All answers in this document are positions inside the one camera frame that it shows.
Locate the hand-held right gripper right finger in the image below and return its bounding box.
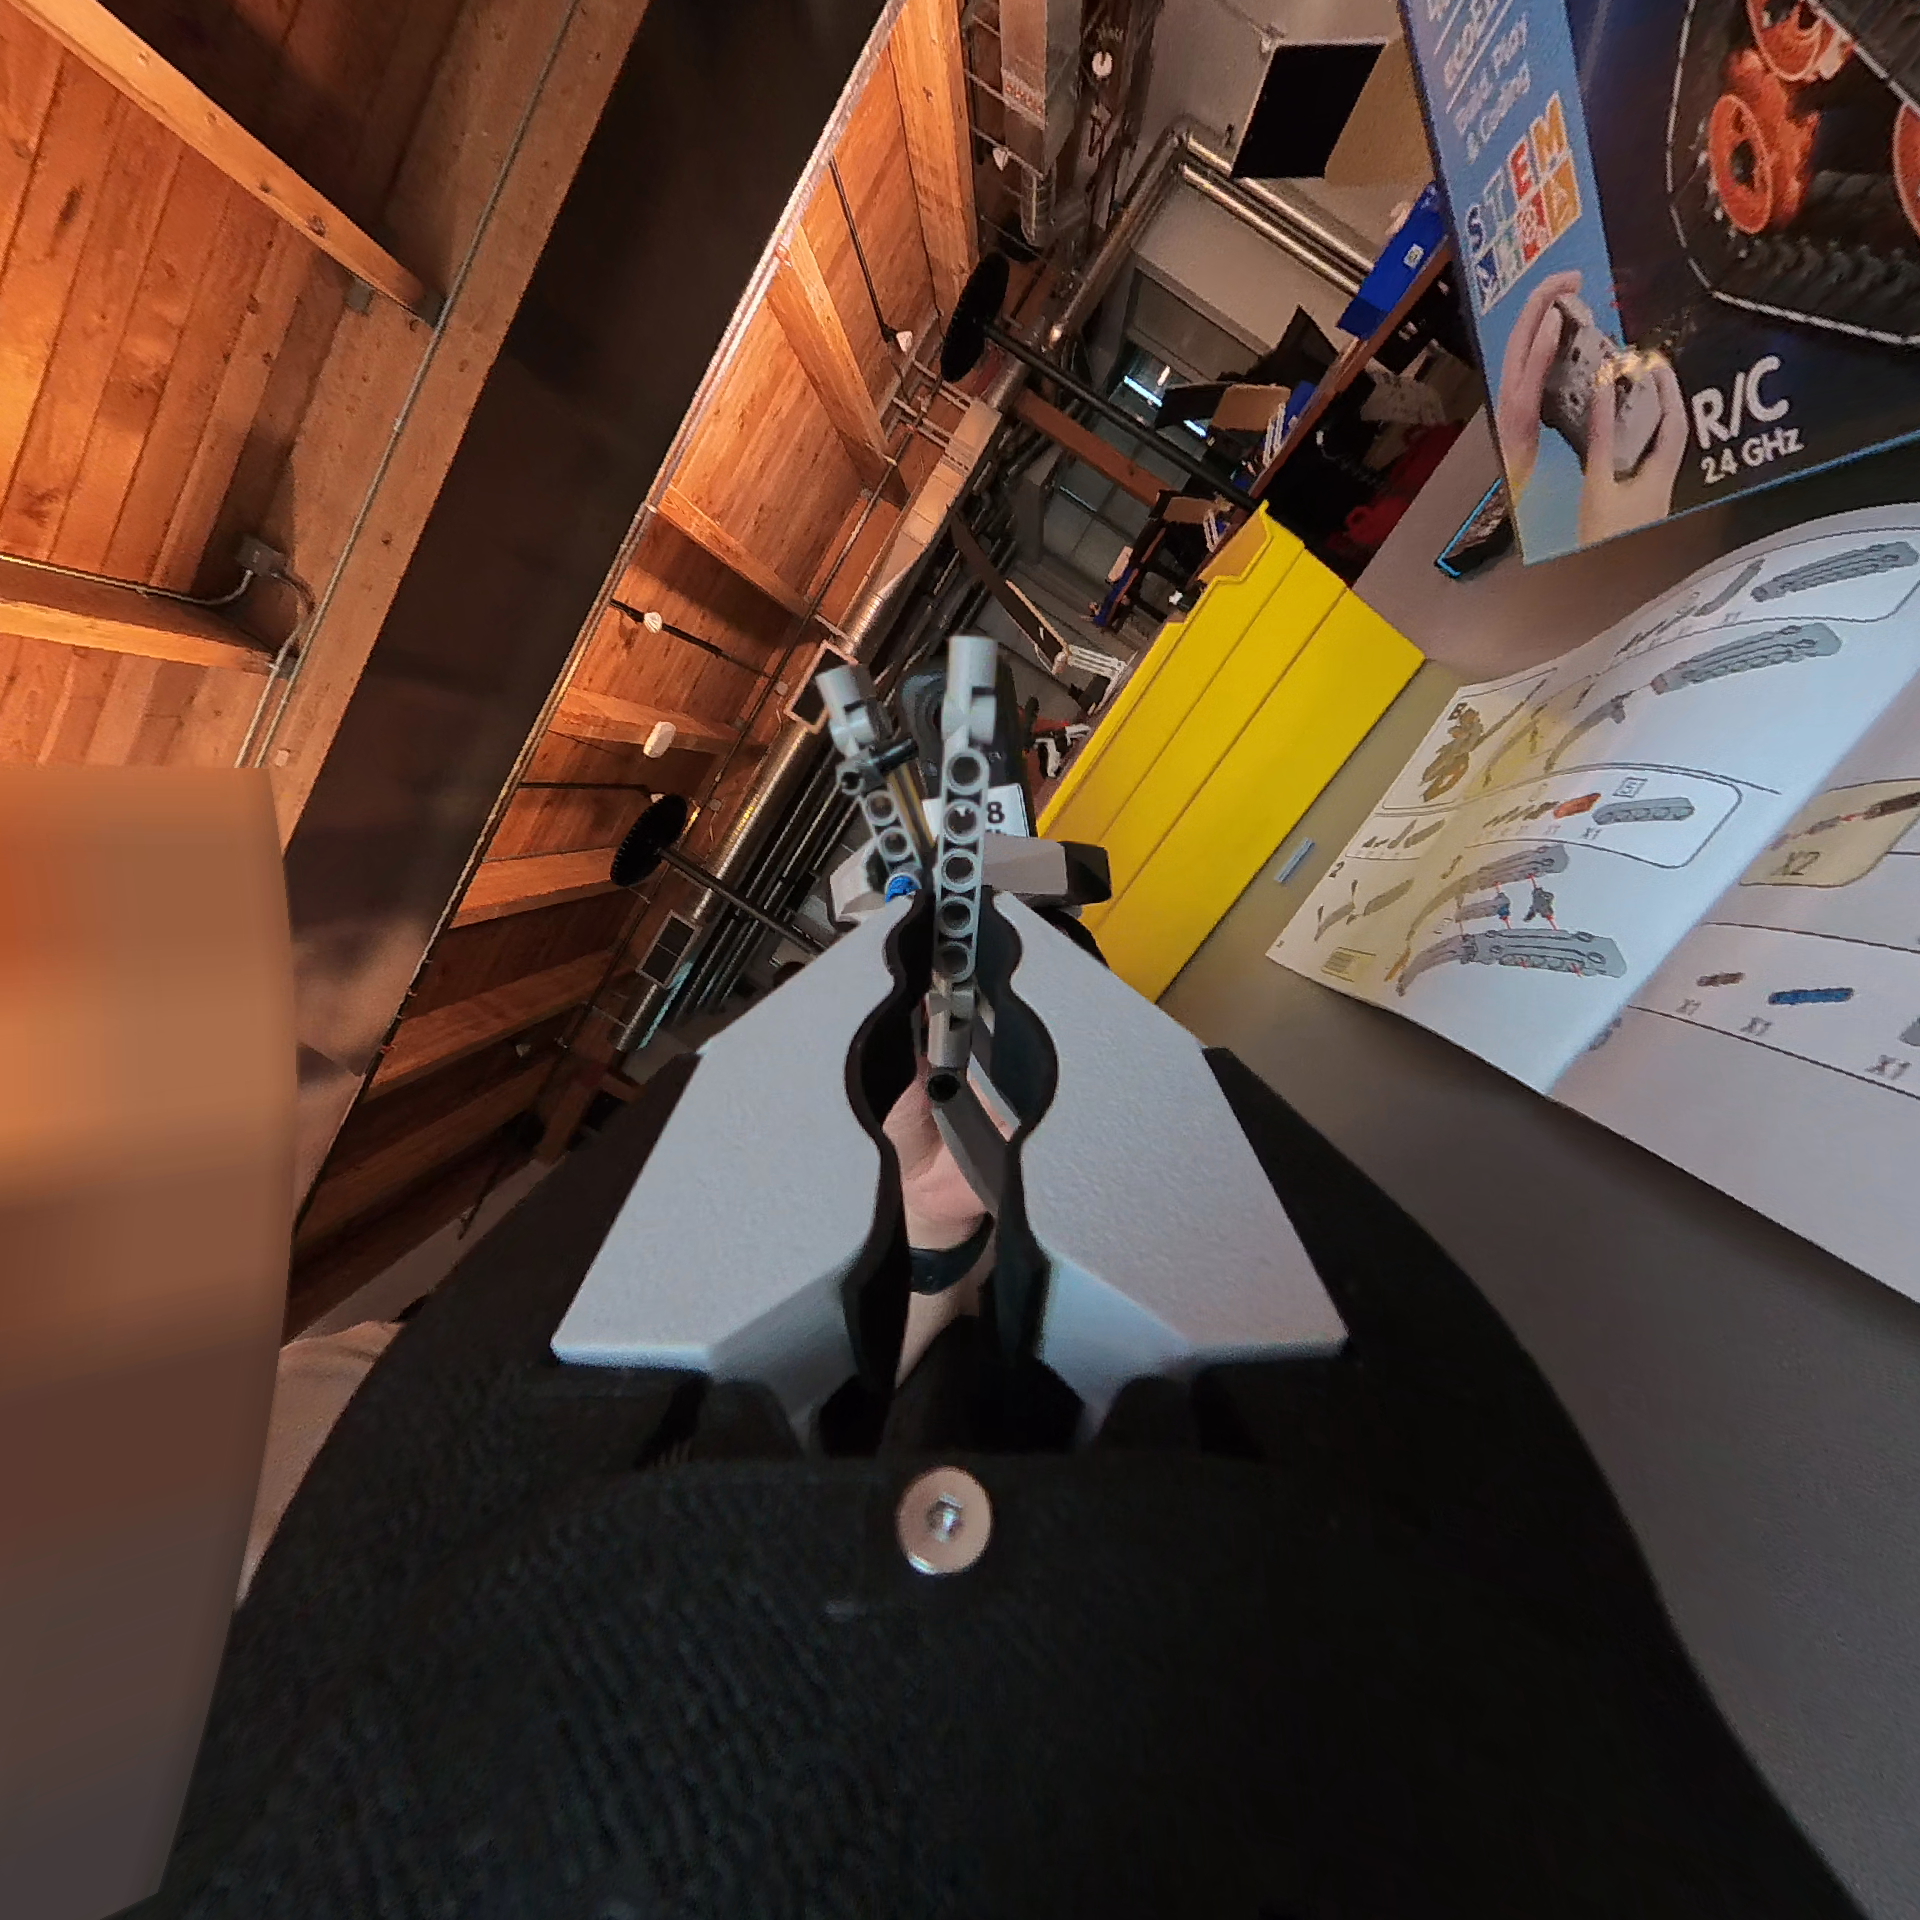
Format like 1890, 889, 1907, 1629
988, 891, 1347, 1416

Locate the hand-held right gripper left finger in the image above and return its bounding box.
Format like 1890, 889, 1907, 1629
551, 899, 919, 1447

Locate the grey toy beam arm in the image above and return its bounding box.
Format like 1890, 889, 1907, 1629
917, 633, 1037, 1188

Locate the grey toy frame assembly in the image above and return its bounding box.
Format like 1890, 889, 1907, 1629
817, 661, 923, 902

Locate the grey desk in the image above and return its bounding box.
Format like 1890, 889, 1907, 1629
1154, 374, 1920, 1920

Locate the person's left hand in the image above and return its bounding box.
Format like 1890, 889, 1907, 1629
886, 1088, 992, 1251

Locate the yellow plastic bin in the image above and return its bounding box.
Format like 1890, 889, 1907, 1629
1034, 502, 1427, 1005

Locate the small flat blue box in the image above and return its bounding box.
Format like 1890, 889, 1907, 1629
1434, 481, 1514, 581

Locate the white instruction booklet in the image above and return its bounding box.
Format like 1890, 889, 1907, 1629
1266, 502, 1920, 1304

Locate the blue plastic tray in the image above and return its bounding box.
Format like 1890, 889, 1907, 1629
1333, 187, 1455, 341

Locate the beige board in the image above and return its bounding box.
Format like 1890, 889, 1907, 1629
1326, 38, 1448, 191

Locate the large blue toy box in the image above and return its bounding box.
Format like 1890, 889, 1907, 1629
1394, 0, 1920, 570

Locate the black wall panel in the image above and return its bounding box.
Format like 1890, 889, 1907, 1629
1229, 39, 1390, 183

